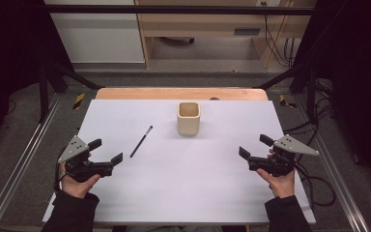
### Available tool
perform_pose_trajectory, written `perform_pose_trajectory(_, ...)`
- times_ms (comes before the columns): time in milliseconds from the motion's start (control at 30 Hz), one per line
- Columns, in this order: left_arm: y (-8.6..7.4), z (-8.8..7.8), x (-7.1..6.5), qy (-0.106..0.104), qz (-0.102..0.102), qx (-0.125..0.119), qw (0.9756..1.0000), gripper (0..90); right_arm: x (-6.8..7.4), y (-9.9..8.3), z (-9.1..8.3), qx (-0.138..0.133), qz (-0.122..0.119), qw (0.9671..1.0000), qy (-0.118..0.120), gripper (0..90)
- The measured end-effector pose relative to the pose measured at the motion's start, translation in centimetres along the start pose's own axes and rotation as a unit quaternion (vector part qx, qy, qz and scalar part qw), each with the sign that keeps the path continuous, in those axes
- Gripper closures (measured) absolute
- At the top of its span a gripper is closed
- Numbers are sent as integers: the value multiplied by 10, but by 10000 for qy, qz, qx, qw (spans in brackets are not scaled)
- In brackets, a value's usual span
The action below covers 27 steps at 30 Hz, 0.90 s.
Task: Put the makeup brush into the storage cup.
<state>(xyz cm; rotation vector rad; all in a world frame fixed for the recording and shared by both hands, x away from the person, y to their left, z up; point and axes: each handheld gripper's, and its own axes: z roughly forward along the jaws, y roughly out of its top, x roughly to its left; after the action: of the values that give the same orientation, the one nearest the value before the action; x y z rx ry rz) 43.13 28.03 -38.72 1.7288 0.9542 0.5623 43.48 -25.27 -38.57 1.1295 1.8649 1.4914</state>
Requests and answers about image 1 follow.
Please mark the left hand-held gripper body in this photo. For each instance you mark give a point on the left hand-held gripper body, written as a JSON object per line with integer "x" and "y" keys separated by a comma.
{"x": 77, "y": 151}

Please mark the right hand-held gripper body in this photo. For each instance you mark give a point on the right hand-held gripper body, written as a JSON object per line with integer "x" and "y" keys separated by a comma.
{"x": 290, "y": 149}

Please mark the black pen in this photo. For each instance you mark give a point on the black pen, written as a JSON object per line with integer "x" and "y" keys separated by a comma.
{"x": 141, "y": 141}

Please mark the beige square pen holder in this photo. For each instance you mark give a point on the beige square pen holder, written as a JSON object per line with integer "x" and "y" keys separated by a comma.
{"x": 188, "y": 127}

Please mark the person's left hand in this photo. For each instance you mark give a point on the person's left hand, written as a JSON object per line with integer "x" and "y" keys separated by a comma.
{"x": 77, "y": 188}

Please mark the person's right hand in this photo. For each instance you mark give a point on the person's right hand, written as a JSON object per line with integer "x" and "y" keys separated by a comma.
{"x": 281, "y": 186}

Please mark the yellow black tape piece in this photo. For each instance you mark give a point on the yellow black tape piece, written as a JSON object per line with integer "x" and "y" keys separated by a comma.
{"x": 283, "y": 100}
{"x": 79, "y": 101}

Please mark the white table sheet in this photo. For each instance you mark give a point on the white table sheet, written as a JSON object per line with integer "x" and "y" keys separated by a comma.
{"x": 190, "y": 183}

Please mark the wooden table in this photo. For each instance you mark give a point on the wooden table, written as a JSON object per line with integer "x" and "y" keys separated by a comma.
{"x": 174, "y": 94}

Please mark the black curtain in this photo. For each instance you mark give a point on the black curtain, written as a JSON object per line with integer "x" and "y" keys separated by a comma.
{"x": 357, "y": 80}
{"x": 13, "y": 58}

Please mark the white cabinet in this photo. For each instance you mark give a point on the white cabinet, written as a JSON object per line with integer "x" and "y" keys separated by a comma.
{"x": 99, "y": 35}

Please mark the light wooden desk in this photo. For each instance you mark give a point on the light wooden desk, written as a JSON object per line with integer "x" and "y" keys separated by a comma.
{"x": 206, "y": 22}

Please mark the aluminium frame rail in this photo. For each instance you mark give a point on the aluminium frame rail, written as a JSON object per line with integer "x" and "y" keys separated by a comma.
{"x": 22, "y": 158}
{"x": 335, "y": 170}

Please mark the black frame post with brace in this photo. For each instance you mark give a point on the black frame post with brace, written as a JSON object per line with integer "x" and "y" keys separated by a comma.
{"x": 43, "y": 96}
{"x": 311, "y": 96}

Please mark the black frame crossbar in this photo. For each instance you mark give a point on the black frame crossbar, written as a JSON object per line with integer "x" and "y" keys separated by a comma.
{"x": 180, "y": 10}

